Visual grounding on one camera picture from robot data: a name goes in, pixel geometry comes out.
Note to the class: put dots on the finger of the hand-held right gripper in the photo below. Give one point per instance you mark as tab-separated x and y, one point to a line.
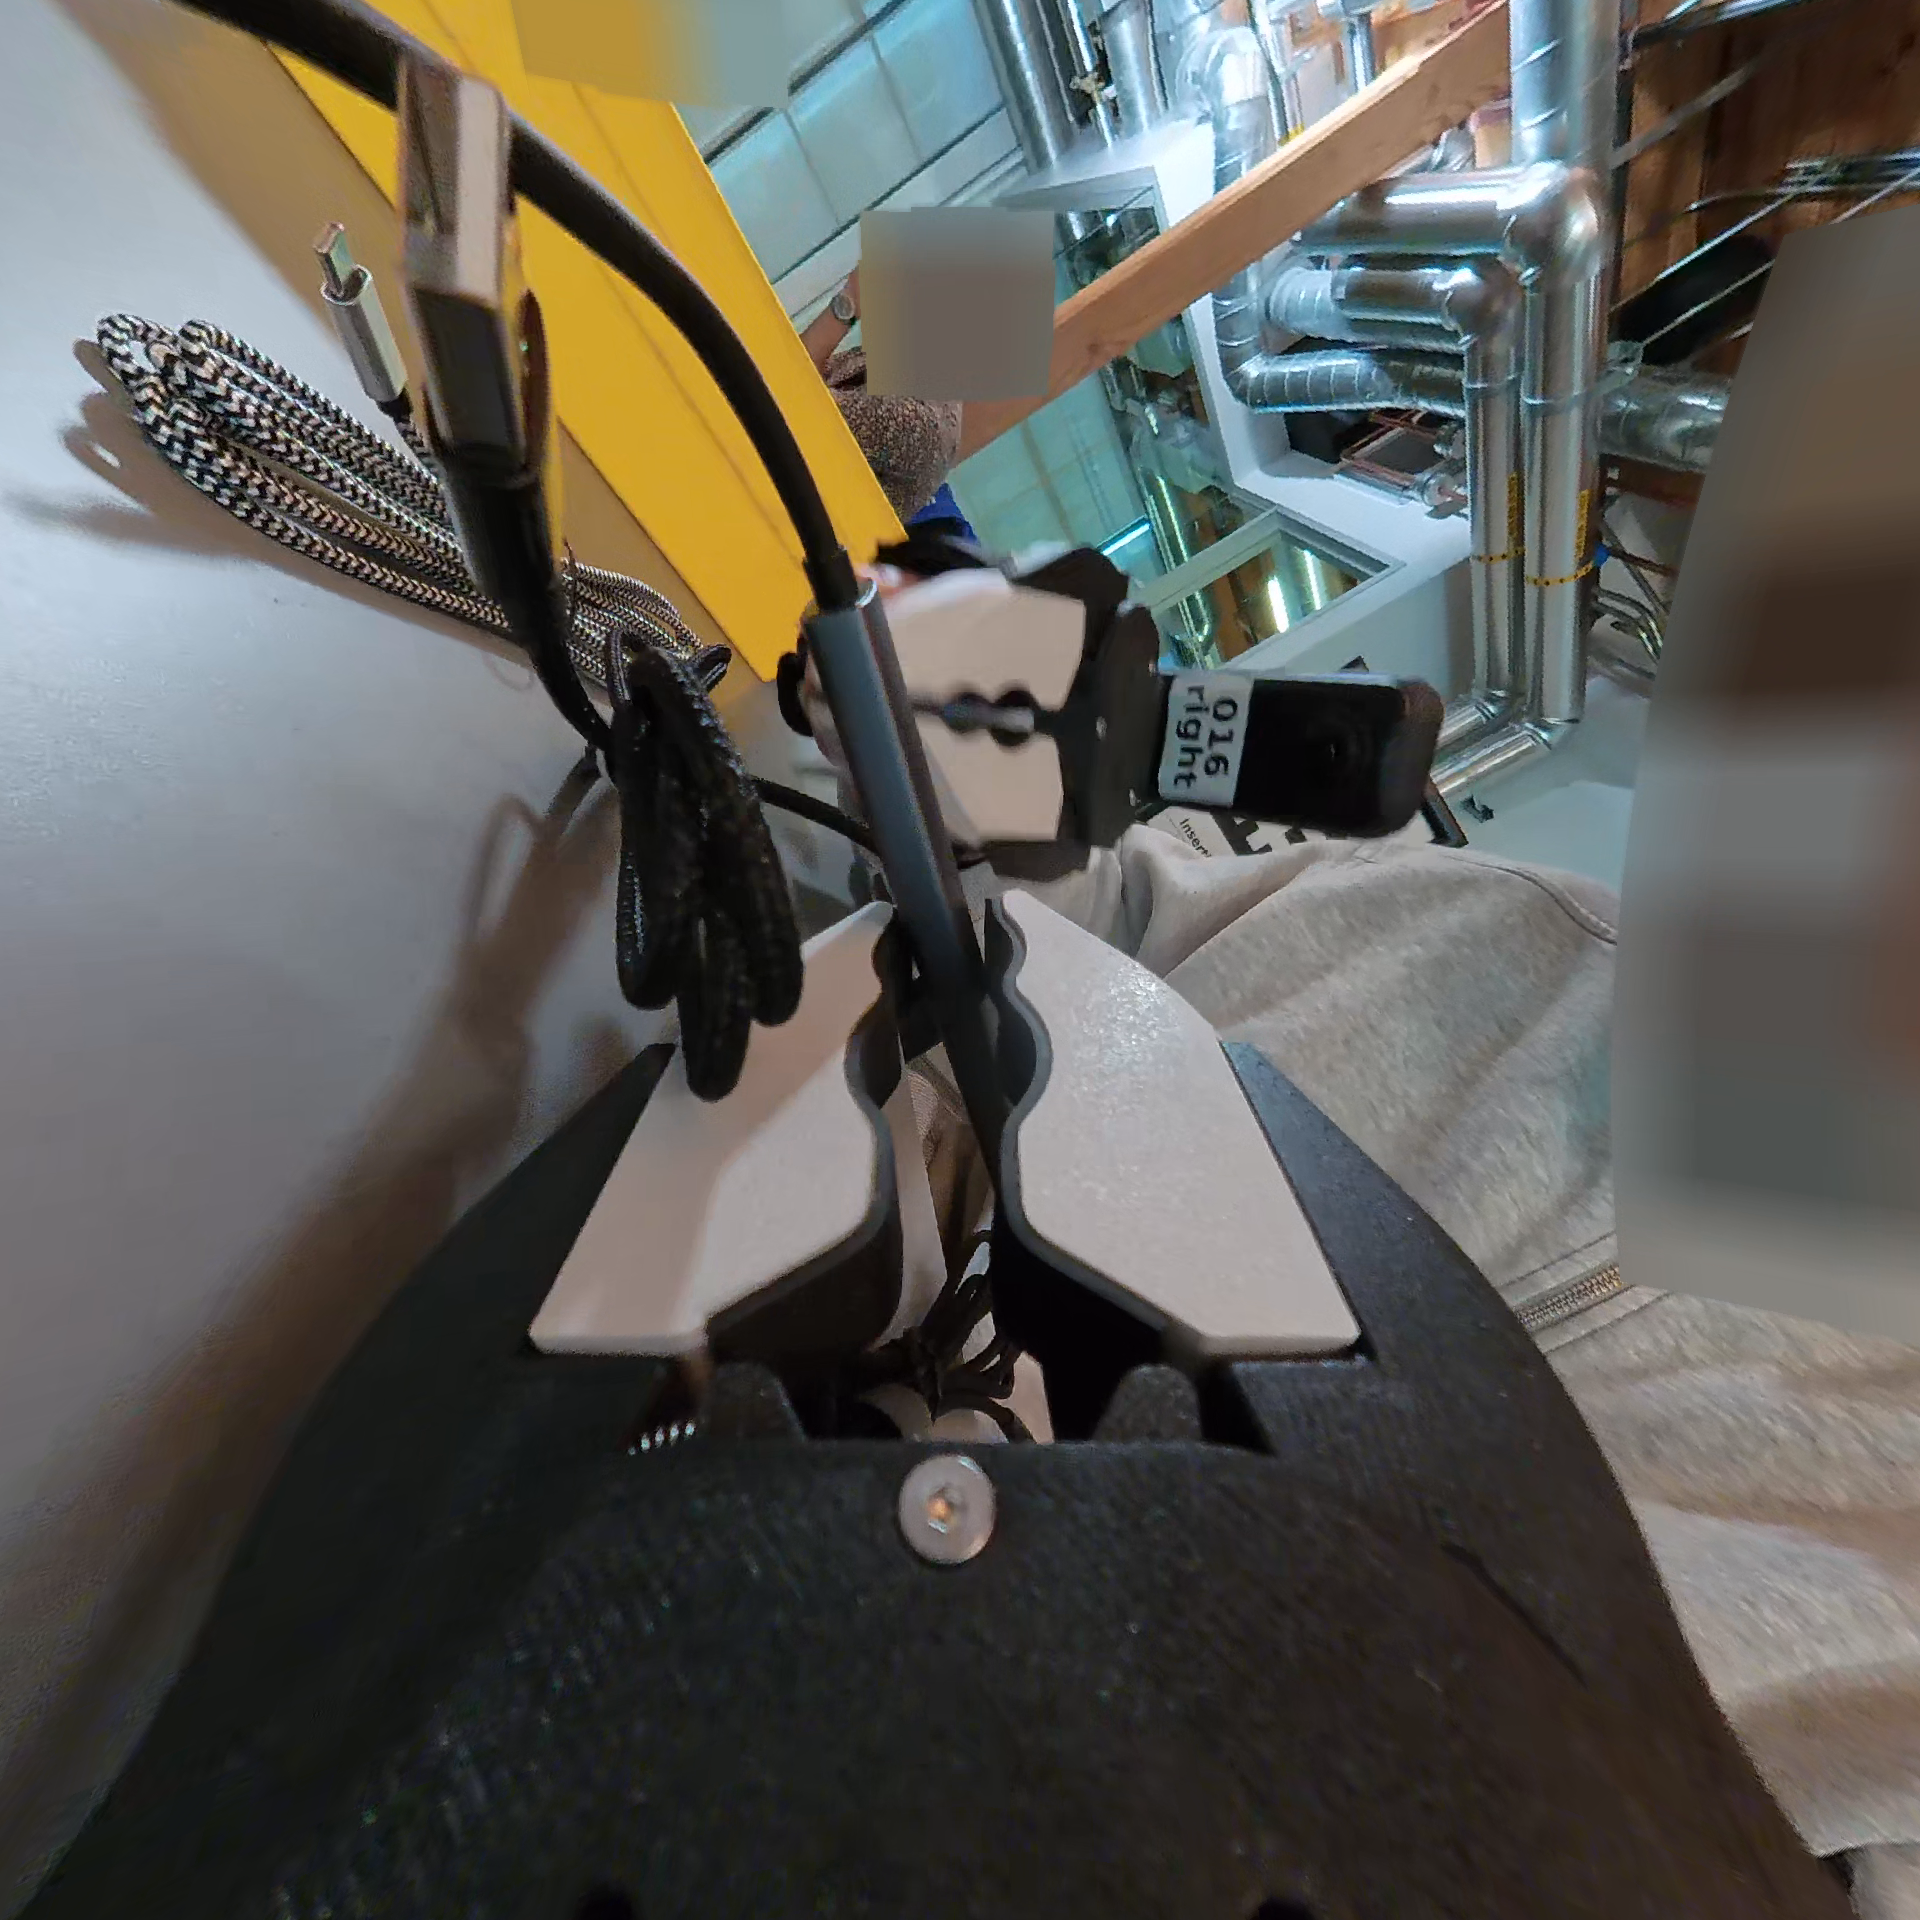
990	638
1002	786

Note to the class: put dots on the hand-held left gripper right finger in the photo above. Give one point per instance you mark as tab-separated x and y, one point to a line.
1155	1155

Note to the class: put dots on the yellow plastic bin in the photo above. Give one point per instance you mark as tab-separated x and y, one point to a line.
675	376

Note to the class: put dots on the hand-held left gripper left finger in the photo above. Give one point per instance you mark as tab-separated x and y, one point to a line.
721	1184

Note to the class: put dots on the silver elbow pipe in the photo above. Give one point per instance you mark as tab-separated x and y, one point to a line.
1559	450

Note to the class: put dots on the wooden ceiling beam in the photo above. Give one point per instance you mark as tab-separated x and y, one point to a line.
1276	194

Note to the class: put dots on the person's grey hoodie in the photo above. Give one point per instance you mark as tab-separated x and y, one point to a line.
1426	1080

